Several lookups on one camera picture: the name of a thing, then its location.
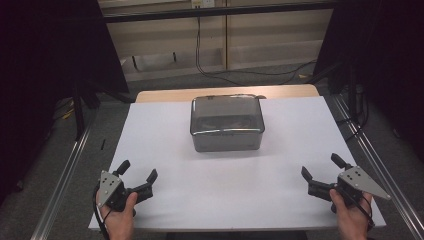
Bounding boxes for white table sheet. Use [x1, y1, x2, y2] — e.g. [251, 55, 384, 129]
[88, 96, 387, 233]

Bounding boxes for dark horizontal frame bar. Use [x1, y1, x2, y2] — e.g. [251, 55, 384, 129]
[99, 1, 338, 24]

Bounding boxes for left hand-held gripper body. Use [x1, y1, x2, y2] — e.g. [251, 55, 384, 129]
[97, 169, 136, 213]

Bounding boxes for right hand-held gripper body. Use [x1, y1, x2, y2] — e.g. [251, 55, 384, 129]
[335, 165, 392, 209]

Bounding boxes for black metal stand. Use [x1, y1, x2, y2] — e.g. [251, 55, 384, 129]
[73, 79, 101, 141]

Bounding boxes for black curtain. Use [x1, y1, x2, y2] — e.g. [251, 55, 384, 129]
[313, 0, 424, 161]
[0, 0, 131, 204]

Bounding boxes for white wall outlet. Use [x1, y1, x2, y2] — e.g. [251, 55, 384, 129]
[190, 0, 216, 9]

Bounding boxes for black hanging wall cable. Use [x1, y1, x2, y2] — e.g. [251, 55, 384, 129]
[194, 16, 318, 86]

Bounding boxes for aluminium floor rail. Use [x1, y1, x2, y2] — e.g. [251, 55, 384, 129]
[331, 94, 424, 240]
[29, 126, 93, 240]

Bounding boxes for right hand-held gripper black cable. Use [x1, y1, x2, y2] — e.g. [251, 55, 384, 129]
[335, 187, 376, 232]

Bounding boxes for hand-held gripper black cable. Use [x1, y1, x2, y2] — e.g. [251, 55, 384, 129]
[92, 184, 112, 240]
[335, 187, 376, 232]

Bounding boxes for grey transparent box lid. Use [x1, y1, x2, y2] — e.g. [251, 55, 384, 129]
[189, 94, 267, 136]

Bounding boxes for left hand-held gripper black cable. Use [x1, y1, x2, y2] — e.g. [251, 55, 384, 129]
[92, 184, 112, 240]

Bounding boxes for black floor cables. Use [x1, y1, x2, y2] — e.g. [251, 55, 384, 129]
[336, 84, 369, 143]

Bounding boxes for person's right hand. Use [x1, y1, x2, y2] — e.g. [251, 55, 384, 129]
[329, 187, 374, 240]

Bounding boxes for grey transparent storage box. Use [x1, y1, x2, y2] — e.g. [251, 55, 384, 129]
[189, 95, 267, 153]

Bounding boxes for person's left hand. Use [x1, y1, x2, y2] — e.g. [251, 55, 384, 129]
[95, 191, 139, 240]

